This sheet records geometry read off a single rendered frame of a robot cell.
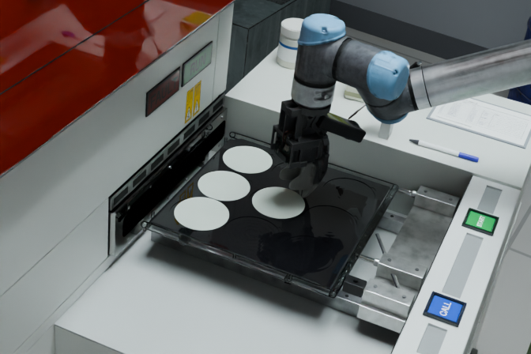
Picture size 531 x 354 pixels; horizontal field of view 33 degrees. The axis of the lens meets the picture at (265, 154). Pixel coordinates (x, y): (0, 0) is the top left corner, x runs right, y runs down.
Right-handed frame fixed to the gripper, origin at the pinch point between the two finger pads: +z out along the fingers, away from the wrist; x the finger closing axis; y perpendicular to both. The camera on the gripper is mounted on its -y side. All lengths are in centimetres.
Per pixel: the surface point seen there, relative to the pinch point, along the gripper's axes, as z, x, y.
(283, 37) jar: -12.1, -38.2, -15.0
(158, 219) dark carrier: 1.3, -3.0, 29.0
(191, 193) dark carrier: 1.3, -8.0, 20.2
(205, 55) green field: -19.1, -22.6, 11.9
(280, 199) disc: 1.2, -0.5, 5.2
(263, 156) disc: 1.3, -14.8, 1.1
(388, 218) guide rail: 6.3, 6.5, -15.9
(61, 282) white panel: 2, 6, 50
